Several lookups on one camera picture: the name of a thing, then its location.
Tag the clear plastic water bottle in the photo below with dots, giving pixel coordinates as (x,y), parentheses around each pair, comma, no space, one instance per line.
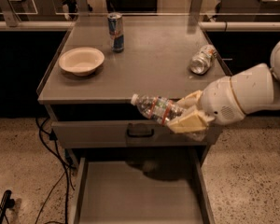
(160,109)

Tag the white horizontal rail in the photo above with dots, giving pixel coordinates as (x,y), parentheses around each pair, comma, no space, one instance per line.
(206,26)

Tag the black drawer handle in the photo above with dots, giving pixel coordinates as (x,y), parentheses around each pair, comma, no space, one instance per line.
(139,130)

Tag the grey top drawer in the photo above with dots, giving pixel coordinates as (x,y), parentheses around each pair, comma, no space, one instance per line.
(113,133)

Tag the blue silver energy drink can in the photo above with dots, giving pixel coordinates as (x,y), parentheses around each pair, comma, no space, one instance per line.
(115,26)

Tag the grey metal drawer cabinet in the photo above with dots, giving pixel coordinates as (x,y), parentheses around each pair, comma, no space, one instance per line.
(154,61)

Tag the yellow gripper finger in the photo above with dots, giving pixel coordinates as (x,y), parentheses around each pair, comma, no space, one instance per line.
(192,122)
(190,100)

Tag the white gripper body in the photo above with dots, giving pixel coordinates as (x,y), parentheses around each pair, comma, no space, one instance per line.
(218,99)

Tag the black object on floor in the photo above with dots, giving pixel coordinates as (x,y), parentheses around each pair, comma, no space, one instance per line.
(6,203)

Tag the white paper bowl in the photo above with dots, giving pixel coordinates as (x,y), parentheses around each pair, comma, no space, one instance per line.
(81,61)

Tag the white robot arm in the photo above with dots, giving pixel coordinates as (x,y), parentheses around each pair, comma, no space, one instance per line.
(257,88)

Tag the silver soda can lying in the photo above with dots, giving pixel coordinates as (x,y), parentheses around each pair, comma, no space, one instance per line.
(203,60)

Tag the open grey middle drawer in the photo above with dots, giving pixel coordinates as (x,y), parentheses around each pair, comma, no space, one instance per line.
(141,186)

